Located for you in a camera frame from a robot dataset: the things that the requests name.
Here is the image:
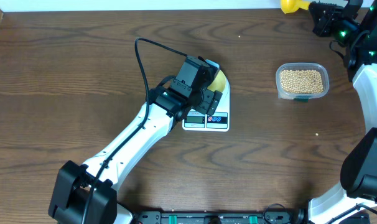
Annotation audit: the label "yellow bowl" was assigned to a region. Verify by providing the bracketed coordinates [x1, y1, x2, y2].
[207, 70, 226, 93]

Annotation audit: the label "yellow measuring scoop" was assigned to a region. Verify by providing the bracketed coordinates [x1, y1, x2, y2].
[280, 0, 310, 14]

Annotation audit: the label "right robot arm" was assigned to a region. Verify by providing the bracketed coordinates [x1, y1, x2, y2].
[307, 0, 377, 223]

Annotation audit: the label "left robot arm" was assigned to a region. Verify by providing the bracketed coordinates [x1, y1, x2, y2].
[48, 56, 227, 223]

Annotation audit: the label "white digital kitchen scale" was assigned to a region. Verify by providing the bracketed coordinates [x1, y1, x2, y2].
[182, 78, 230, 132]

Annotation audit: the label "clear plastic container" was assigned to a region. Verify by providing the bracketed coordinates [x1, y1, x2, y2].
[276, 63, 330, 100]

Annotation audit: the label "soybeans in container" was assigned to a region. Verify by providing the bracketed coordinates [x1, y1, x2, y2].
[279, 70, 323, 94]

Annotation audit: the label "green tape strip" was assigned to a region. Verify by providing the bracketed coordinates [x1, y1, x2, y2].
[294, 98, 309, 103]

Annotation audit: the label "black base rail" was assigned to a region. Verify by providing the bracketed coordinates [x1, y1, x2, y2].
[129, 209, 307, 224]

